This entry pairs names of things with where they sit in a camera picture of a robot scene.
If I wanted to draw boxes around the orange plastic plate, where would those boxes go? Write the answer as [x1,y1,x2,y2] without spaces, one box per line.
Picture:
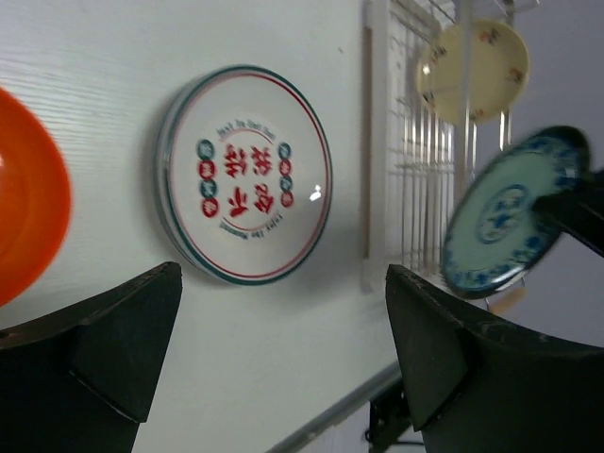
[1,89,72,305]

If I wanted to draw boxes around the white drip tray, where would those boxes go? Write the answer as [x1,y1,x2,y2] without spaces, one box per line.
[361,1,474,293]

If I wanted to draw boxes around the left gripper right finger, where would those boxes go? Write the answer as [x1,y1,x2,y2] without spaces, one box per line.
[385,265,603,453]

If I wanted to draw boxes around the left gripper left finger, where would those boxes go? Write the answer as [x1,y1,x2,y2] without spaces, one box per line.
[1,261,182,453]

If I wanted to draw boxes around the cream floral plate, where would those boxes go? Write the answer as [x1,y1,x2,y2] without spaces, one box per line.
[415,19,530,124]

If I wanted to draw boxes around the blue floral plate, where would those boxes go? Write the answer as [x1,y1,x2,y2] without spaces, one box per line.
[441,126,591,299]

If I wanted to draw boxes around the metal wire dish rack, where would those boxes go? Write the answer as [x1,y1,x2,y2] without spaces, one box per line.
[386,1,539,285]

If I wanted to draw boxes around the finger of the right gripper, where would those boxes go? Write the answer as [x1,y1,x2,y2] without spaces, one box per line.
[532,169,603,257]

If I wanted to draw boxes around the white plate red characters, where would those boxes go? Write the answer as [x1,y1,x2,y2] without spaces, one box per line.
[153,64,332,286]

